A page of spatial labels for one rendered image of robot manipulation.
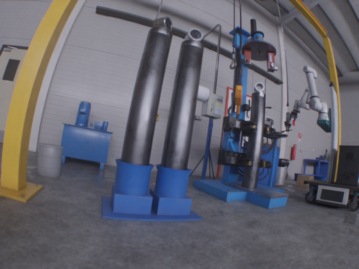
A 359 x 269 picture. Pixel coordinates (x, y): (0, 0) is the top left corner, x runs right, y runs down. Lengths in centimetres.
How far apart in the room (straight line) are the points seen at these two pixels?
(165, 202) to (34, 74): 134
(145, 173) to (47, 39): 126
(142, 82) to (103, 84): 259
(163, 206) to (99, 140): 190
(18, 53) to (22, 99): 328
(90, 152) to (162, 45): 209
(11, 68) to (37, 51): 309
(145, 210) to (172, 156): 44
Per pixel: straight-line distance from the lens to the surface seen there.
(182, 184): 137
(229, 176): 281
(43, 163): 205
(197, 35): 184
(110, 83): 389
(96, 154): 299
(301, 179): 498
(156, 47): 146
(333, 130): 289
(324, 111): 285
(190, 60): 154
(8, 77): 454
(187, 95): 142
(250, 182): 247
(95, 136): 298
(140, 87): 133
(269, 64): 295
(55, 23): 161
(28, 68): 149
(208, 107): 307
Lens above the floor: 50
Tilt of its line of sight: 5 degrees up
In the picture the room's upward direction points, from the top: 9 degrees clockwise
